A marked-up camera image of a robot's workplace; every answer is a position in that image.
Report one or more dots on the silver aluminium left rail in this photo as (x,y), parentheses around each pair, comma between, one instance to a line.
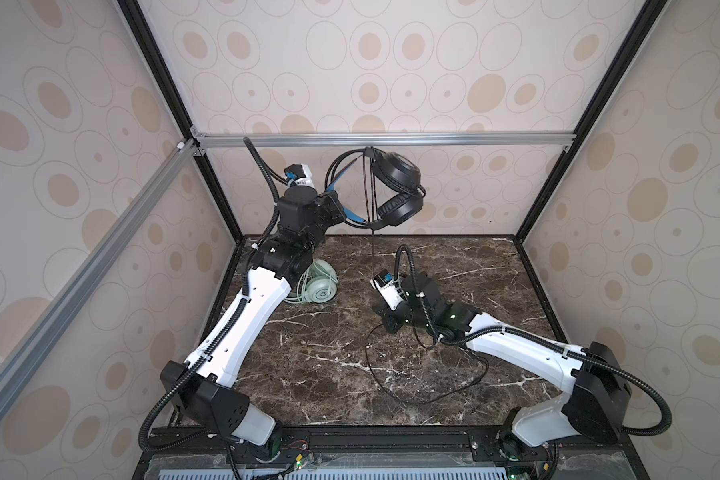
(18,369)

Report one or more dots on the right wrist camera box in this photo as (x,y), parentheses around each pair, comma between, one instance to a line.
(387,287)

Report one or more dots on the black vertical frame post right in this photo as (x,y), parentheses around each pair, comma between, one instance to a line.
(625,55)

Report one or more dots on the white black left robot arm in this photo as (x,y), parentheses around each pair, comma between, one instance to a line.
(202,386)

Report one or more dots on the silver aluminium rail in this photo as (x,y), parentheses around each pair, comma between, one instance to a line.
(18,369)
(563,138)

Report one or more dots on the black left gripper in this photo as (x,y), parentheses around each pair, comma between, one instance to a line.
(329,201)

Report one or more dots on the black vertical frame post left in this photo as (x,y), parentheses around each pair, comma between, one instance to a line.
(138,25)

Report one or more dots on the silver aluminium back rail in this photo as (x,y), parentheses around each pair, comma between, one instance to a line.
(563,138)

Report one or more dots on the black blue headphones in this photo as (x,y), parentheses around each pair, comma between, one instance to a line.
(392,187)

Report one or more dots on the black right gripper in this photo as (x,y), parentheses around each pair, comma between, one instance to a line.
(383,312)

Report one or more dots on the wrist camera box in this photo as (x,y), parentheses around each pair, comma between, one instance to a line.
(299,174)
(387,287)

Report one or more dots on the black vertical frame post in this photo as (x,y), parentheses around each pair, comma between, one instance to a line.
(625,55)
(138,25)

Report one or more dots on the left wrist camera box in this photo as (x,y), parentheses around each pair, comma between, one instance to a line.
(299,174)

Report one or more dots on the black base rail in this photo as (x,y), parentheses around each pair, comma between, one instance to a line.
(392,452)

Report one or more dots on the mint green headphones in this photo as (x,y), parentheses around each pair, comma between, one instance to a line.
(318,284)

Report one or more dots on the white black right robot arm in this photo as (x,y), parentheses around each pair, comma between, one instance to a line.
(595,391)

